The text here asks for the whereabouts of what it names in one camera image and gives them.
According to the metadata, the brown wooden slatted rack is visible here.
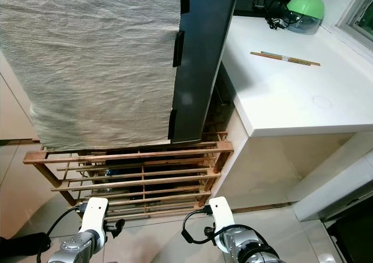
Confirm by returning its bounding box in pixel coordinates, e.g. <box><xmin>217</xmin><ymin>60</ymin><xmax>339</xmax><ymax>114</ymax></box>
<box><xmin>23</xmin><ymin>132</ymin><xmax>234</xmax><ymax>221</ymax></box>

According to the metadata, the white counter cabinet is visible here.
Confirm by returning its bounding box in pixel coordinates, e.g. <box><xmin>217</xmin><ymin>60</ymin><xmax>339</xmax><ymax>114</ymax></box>
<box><xmin>201</xmin><ymin>15</ymin><xmax>373</xmax><ymax>212</ymax></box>

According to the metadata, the person's black shoe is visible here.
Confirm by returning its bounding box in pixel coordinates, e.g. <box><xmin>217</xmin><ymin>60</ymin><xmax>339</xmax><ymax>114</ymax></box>
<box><xmin>0</xmin><ymin>233</ymin><xmax>52</xmax><ymax>261</ymax></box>

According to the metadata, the grey white slanted panel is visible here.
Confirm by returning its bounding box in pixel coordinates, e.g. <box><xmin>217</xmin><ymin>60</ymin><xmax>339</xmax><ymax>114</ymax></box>
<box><xmin>286</xmin><ymin>132</ymin><xmax>373</xmax><ymax>222</ymax></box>

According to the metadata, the beige striped cloth cover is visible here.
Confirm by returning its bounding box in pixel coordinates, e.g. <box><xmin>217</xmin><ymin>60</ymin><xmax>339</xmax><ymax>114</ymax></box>
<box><xmin>0</xmin><ymin>0</ymin><xmax>182</xmax><ymax>150</ymax></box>

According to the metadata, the long wooden chopstick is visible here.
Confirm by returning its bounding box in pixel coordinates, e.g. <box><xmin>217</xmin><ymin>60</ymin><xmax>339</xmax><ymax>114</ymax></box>
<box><xmin>250</xmin><ymin>51</ymin><xmax>322</xmax><ymax>66</ymax></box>

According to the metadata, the wooden chopstick with pale band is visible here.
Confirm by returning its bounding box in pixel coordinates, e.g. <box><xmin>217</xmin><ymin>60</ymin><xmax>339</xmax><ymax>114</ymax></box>
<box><xmin>260</xmin><ymin>50</ymin><xmax>313</xmax><ymax>64</ymax></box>

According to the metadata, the green domed lid container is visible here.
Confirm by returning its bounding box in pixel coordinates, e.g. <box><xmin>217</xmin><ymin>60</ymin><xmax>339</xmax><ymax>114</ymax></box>
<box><xmin>286</xmin><ymin>0</ymin><xmax>326</xmax><ymax>35</ymax></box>

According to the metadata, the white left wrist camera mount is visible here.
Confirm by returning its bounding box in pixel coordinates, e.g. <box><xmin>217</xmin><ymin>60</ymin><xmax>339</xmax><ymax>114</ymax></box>
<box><xmin>80</xmin><ymin>197</ymin><xmax>110</xmax><ymax>236</ymax></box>

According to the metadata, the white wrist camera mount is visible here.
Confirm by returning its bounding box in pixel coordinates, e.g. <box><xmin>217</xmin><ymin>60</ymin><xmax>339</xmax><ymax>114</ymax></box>
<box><xmin>207</xmin><ymin>197</ymin><xmax>235</xmax><ymax>252</ymax></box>
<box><xmin>80</xmin><ymin>197</ymin><xmax>110</xmax><ymax>236</ymax></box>

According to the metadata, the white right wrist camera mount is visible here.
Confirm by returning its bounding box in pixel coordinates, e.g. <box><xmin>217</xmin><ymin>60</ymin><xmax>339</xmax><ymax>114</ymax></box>
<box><xmin>207</xmin><ymin>197</ymin><xmax>235</xmax><ymax>252</ymax></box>

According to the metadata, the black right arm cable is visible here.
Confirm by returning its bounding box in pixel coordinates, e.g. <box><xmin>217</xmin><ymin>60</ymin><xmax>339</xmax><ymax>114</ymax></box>
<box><xmin>181</xmin><ymin>205</ymin><xmax>214</xmax><ymax>244</ymax></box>

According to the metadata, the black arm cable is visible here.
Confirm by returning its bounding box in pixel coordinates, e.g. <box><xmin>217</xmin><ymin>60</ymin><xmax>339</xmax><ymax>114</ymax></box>
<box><xmin>36</xmin><ymin>204</ymin><xmax>85</xmax><ymax>263</ymax></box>
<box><xmin>181</xmin><ymin>205</ymin><xmax>214</xmax><ymax>244</ymax></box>

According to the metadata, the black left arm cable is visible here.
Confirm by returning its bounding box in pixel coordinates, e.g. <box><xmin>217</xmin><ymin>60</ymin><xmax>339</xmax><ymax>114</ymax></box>
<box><xmin>36</xmin><ymin>204</ymin><xmax>85</xmax><ymax>263</ymax></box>

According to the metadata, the black coiled cable bundle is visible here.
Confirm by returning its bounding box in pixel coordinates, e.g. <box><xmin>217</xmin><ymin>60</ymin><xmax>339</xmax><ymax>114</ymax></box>
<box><xmin>253</xmin><ymin>0</ymin><xmax>290</xmax><ymax>31</ymax></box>

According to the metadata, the white window frame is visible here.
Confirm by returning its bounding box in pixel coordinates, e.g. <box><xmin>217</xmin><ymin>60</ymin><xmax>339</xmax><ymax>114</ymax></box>
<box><xmin>335</xmin><ymin>0</ymin><xmax>373</xmax><ymax>49</ymax></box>

